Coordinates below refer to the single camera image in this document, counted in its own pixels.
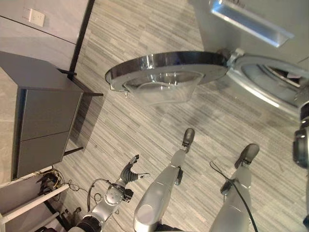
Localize robot left five-finger hand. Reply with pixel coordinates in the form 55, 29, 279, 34
118, 154, 151, 188

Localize round glass washer door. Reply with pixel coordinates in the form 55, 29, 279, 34
104, 51, 230, 106

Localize washer detergent drawer panel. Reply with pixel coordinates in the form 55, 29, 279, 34
209, 0, 295, 48

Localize robot left silver leg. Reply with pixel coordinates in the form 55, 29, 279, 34
133, 128, 195, 232

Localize robot silver leg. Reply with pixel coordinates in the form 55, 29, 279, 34
209, 143, 260, 232
133, 128, 195, 232

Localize dark grey side cabinet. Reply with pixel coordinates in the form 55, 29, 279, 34
0, 51, 104, 181

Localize robot right silver leg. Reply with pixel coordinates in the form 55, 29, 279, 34
209, 143, 260, 232

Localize silver front-load washing machine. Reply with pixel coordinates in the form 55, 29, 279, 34
187, 0, 309, 117

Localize black cable at left wrist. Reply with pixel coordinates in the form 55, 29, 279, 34
86, 178, 110, 214

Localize tangled cables bundle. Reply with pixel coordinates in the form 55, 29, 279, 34
33, 168, 84, 203

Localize white frame rack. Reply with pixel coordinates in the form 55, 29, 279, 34
0, 165, 70, 232

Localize black cable on leg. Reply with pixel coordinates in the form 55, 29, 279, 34
209, 161, 259, 232

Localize black vertical wall trim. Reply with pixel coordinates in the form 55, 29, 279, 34
68, 0, 96, 76

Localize white wall socket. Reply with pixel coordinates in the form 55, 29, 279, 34
27, 8, 46, 28

